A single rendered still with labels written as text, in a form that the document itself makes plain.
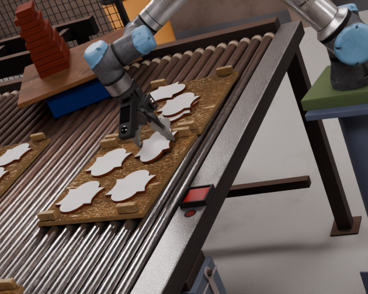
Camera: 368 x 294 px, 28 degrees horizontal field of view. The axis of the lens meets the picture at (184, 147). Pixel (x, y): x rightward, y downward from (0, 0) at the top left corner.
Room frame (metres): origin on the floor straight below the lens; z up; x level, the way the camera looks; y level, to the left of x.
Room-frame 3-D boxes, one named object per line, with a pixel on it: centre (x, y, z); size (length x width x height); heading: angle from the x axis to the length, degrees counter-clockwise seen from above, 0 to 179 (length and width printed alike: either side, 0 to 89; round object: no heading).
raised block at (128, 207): (1.70, 0.20, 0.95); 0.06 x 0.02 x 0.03; 58
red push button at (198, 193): (1.67, 0.02, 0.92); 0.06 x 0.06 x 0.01; 61
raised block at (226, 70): (2.40, -0.23, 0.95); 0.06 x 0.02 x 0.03; 59
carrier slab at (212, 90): (2.30, -0.02, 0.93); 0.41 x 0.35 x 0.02; 149
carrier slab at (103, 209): (1.94, 0.21, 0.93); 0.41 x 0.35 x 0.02; 148
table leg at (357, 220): (2.63, -0.51, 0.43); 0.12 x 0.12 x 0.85; 61
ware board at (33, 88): (2.91, 0.27, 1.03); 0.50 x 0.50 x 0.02; 89
